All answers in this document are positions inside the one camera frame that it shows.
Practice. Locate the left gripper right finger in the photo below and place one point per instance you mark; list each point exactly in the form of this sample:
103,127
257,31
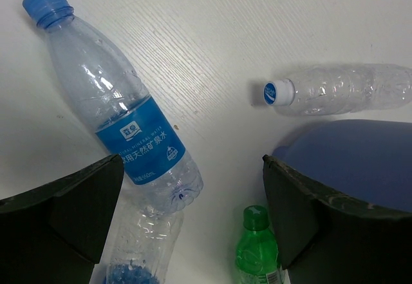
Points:
326,236

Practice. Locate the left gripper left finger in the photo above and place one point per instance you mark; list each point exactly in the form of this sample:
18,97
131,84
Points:
56,233

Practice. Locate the blue label water bottle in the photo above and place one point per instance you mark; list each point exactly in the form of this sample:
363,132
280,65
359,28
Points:
105,92

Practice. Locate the blue plastic bin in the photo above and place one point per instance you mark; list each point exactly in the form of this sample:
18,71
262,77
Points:
367,159

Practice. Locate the green plastic bottle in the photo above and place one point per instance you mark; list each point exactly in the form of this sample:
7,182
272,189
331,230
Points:
257,255

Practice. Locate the blue label bottle near edge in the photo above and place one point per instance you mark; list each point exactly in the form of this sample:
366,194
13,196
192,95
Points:
139,245

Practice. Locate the clear bottle white cap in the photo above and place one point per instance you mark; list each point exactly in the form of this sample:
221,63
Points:
340,88

